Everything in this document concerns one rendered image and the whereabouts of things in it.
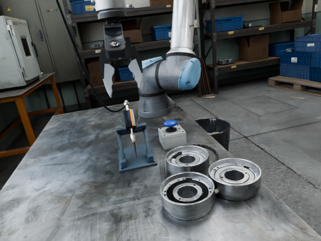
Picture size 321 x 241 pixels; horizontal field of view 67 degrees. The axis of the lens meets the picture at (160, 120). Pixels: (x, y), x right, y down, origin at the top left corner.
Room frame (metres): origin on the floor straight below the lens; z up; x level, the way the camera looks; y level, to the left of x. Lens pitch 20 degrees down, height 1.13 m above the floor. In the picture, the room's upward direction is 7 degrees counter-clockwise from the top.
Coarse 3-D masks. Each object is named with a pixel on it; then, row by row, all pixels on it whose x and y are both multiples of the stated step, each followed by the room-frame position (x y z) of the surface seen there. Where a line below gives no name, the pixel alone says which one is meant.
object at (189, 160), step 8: (168, 152) 0.55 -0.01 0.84; (176, 152) 0.57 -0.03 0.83; (184, 152) 0.56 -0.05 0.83; (200, 152) 0.55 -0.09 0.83; (168, 160) 0.53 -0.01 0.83; (176, 160) 0.52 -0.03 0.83; (184, 160) 0.54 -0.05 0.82; (192, 160) 0.54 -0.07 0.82; (208, 160) 0.50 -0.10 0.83; (168, 168) 0.50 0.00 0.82; (176, 168) 0.48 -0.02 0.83; (184, 168) 0.47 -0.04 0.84; (192, 168) 0.47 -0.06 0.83; (200, 168) 0.48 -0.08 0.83
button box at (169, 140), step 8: (160, 128) 0.70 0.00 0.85; (168, 128) 0.69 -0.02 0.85; (176, 128) 0.69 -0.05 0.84; (160, 136) 0.67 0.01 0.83; (168, 136) 0.64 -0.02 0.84; (176, 136) 0.65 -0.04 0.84; (184, 136) 0.65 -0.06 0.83; (168, 144) 0.64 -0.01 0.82; (176, 144) 0.65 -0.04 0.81; (184, 144) 0.65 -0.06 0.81
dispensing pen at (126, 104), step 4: (124, 104) 0.66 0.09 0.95; (128, 104) 0.66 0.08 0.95; (128, 108) 0.66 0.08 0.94; (124, 112) 0.63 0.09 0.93; (128, 112) 0.63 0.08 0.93; (124, 116) 0.62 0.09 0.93; (128, 116) 0.62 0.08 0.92; (128, 120) 0.62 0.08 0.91; (128, 124) 0.61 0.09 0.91; (128, 128) 0.62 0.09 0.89; (132, 128) 0.62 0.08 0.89; (132, 132) 0.61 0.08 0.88; (132, 136) 0.61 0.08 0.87; (132, 140) 0.60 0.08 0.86; (136, 152) 0.59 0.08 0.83; (136, 156) 0.58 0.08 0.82
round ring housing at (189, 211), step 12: (168, 180) 0.43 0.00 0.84; (180, 180) 0.44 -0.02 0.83; (204, 180) 0.43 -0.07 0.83; (180, 192) 0.41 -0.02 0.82; (192, 192) 0.41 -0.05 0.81; (168, 204) 0.36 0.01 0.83; (180, 204) 0.35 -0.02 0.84; (192, 204) 0.35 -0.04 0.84; (204, 204) 0.35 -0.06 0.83; (180, 216) 0.36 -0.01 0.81; (192, 216) 0.35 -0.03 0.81
